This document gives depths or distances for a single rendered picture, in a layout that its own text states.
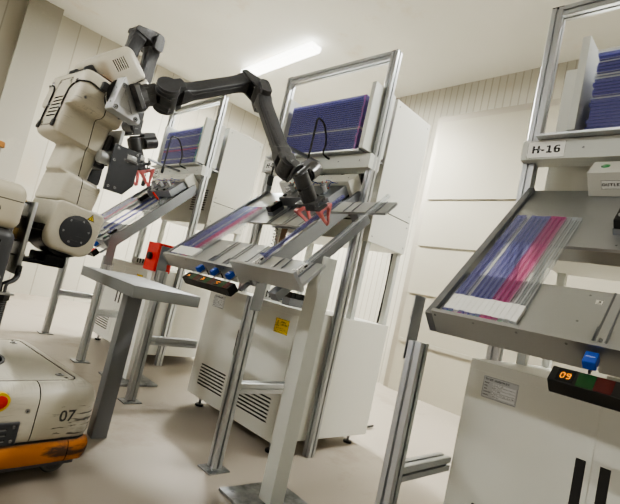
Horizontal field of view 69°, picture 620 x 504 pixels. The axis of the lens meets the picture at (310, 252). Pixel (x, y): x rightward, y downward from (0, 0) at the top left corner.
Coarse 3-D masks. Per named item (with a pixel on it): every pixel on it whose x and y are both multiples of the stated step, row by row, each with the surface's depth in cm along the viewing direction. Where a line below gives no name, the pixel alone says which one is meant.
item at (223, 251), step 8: (224, 240) 212; (208, 248) 209; (216, 248) 206; (224, 248) 203; (232, 248) 200; (240, 248) 197; (248, 248) 194; (256, 248) 191; (264, 248) 189; (200, 256) 204; (208, 256) 200; (216, 256) 197; (224, 256) 195; (232, 256) 192; (240, 256) 189; (248, 256) 186
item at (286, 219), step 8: (256, 200) 253; (264, 200) 248; (272, 200) 243; (264, 216) 224; (272, 216) 221; (280, 216) 217; (288, 216) 213; (296, 216) 210; (312, 216) 204; (264, 224) 217; (272, 224) 212; (280, 224) 208; (288, 224) 204; (296, 224) 201
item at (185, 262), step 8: (168, 256) 215; (176, 256) 208; (184, 256) 204; (176, 264) 214; (184, 264) 207; (192, 264) 201; (208, 264) 189; (216, 264) 184; (224, 264) 181; (208, 272) 194; (224, 272) 183; (232, 280) 182; (240, 280) 177; (248, 280) 173
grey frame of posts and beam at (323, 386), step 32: (288, 96) 264; (384, 96) 212; (384, 128) 211; (320, 160) 228; (352, 160) 213; (256, 224) 258; (352, 256) 204; (128, 384) 217; (320, 384) 201; (224, 416) 164; (320, 416) 200; (224, 448) 165
